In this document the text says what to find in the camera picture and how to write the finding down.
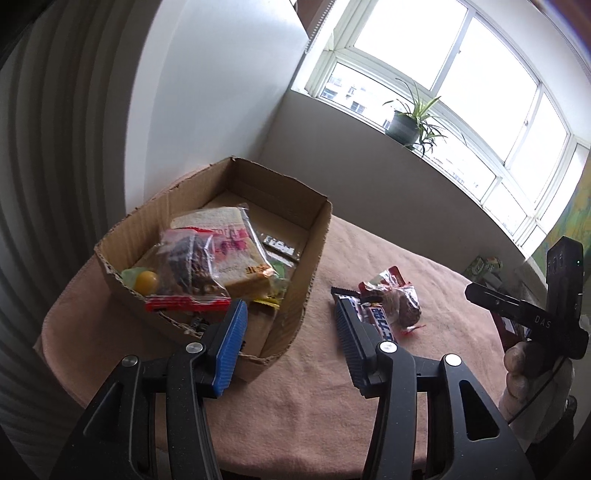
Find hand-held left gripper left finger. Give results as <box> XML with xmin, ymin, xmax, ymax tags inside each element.
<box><xmin>51</xmin><ymin>299</ymin><xmax>250</xmax><ymax>480</ymax></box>

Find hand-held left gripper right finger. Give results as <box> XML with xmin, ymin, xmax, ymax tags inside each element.
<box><xmin>331</xmin><ymin>286</ymin><xmax>536</xmax><ymax>480</ymax></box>

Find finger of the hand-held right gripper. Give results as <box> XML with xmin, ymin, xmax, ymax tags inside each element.
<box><xmin>465</xmin><ymin>282</ymin><xmax>552</xmax><ymax>334</ymax></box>

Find dark blue chocolate bar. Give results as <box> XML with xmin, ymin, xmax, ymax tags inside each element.
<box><xmin>339</xmin><ymin>295</ymin><xmax>400</xmax><ymax>344</ymax></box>

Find red and white snack bag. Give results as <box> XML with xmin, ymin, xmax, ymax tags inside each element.
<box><xmin>359</xmin><ymin>266</ymin><xmax>426</xmax><ymax>337</ymax></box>

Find clear bag of dark snacks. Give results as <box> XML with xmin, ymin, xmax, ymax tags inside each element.
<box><xmin>144</xmin><ymin>228</ymin><xmax>232</xmax><ymax>313</ymax></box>

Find sandwich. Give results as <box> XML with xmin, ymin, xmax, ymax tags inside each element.
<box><xmin>170</xmin><ymin>205</ymin><xmax>279</xmax><ymax>300</ymax></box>

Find green and yellow egg candy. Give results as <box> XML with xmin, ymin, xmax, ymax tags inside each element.
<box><xmin>121</xmin><ymin>267</ymin><xmax>161</xmax><ymax>294</ymax></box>

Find brown chocolate bar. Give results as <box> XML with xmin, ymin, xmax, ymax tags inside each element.
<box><xmin>257</xmin><ymin>232</ymin><xmax>297</xmax><ymax>265</ymax></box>

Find brown cardboard box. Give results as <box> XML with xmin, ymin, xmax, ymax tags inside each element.
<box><xmin>93</xmin><ymin>156</ymin><xmax>334</xmax><ymax>383</ymax></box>

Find person's right hand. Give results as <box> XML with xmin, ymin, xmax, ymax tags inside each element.
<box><xmin>499</xmin><ymin>340</ymin><xmax>575</xmax><ymax>439</ymax></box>

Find green carton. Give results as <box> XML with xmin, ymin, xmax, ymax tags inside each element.
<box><xmin>464</xmin><ymin>256</ymin><xmax>504</xmax><ymax>287</ymax></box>

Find pink blanket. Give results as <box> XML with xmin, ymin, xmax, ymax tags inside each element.
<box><xmin>34</xmin><ymin>178</ymin><xmax>513</xmax><ymax>467</ymax></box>

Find potted green plant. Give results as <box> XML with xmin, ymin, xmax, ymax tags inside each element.
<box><xmin>382</xmin><ymin>76</ymin><xmax>467</xmax><ymax>158</ymax></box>

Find white cabinet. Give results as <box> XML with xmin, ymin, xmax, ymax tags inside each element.
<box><xmin>124</xmin><ymin>0</ymin><xmax>310</xmax><ymax>217</ymax></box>

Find white ribbed panel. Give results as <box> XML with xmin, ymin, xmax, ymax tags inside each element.
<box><xmin>0</xmin><ymin>0</ymin><xmax>162</xmax><ymax>416</ymax></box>

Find white framed window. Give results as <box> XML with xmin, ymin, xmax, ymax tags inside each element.
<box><xmin>291</xmin><ymin>0</ymin><xmax>591</xmax><ymax>254</ymax></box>

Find brown wooden board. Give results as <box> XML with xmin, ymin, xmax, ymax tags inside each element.
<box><xmin>295</xmin><ymin>0</ymin><xmax>338</xmax><ymax>33</ymax></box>

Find yellow and green wall map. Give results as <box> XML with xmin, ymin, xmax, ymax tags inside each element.
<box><xmin>531</xmin><ymin>185</ymin><xmax>591</xmax><ymax>278</ymax></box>

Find black cable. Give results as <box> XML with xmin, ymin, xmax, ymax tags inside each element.
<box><xmin>508</xmin><ymin>355</ymin><xmax>570</xmax><ymax>424</ymax></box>

